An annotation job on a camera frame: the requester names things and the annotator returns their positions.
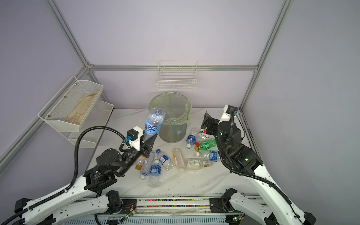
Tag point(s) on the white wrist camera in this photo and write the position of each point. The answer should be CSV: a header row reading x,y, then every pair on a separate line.
x,y
226,116
134,138

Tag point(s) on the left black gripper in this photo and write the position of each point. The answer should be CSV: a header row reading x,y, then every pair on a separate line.
x,y
146,147

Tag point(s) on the white mesh two-tier shelf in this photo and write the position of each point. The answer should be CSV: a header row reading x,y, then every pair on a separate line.
x,y
61,105

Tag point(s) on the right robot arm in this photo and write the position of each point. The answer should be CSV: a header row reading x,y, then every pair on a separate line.
x,y
243,161

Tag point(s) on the small blue label bottle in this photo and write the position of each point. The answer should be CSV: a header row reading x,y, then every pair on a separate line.
x,y
164,160

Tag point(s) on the green soda bottle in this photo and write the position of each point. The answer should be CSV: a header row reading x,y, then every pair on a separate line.
x,y
205,145

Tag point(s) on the blue label bottle right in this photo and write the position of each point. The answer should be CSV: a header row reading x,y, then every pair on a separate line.
x,y
208,155

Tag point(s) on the red label crushed bottle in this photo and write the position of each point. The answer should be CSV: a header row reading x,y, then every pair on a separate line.
x,y
201,137

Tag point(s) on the upright blue label bottle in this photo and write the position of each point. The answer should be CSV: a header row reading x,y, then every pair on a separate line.
x,y
154,175

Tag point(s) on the aluminium front rail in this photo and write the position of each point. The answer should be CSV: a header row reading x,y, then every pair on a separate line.
x,y
147,205

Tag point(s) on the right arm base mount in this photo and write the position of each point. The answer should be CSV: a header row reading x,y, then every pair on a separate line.
x,y
220,205

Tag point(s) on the grey mesh waste bin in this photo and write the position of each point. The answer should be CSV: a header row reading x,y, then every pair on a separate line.
x,y
173,133

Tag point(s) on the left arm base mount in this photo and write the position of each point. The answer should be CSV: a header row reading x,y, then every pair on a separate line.
x,y
122,206

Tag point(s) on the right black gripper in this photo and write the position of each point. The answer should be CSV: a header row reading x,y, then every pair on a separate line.
x,y
213,124

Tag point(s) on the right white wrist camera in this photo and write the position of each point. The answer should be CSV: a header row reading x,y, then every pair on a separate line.
x,y
226,116

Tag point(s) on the orange label bottle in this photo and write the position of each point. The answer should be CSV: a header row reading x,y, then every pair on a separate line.
x,y
140,162

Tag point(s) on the clear yellow label bottle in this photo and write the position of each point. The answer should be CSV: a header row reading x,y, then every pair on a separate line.
x,y
178,159

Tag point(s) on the crushed clear bottle white cap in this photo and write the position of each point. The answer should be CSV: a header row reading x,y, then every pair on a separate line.
x,y
146,167

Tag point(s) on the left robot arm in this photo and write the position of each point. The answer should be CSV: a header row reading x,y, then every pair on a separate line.
x,y
67,203

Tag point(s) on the beige cloth in shelf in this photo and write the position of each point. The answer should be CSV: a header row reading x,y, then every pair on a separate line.
x,y
82,107

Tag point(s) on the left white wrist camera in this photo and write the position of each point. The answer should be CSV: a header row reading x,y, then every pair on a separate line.
x,y
134,138

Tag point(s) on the large crushed purple label bottle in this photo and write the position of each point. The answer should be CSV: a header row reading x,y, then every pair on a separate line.
x,y
154,120

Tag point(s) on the white wire wall basket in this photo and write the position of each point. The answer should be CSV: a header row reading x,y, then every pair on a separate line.
x,y
176,75

